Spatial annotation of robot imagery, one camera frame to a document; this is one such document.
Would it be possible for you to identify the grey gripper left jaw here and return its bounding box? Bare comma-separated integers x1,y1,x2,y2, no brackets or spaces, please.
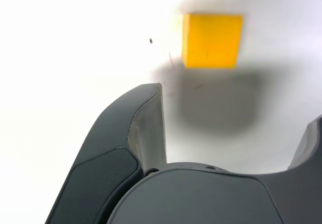
45,82,169,224

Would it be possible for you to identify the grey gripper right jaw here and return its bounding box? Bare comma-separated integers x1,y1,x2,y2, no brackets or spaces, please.
107,115,322,224

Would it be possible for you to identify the yellow cube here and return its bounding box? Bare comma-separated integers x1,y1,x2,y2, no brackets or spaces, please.
181,14,244,69

